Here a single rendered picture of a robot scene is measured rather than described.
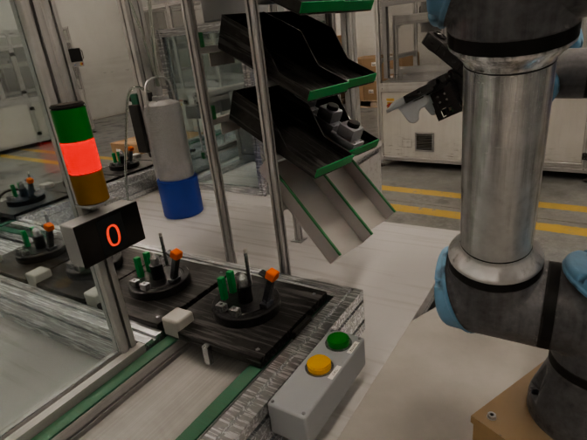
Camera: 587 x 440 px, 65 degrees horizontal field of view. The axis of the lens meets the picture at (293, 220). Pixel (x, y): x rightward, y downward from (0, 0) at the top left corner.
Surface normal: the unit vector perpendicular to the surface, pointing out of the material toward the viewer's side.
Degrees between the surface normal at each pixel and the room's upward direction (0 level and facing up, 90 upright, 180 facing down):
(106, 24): 90
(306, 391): 0
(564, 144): 90
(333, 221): 45
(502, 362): 0
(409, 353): 0
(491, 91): 104
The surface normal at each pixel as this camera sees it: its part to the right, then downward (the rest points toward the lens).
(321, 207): 0.45, -0.53
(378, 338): -0.11, -0.92
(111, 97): 0.80, 0.14
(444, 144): -0.59, 0.36
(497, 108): -0.52, 0.58
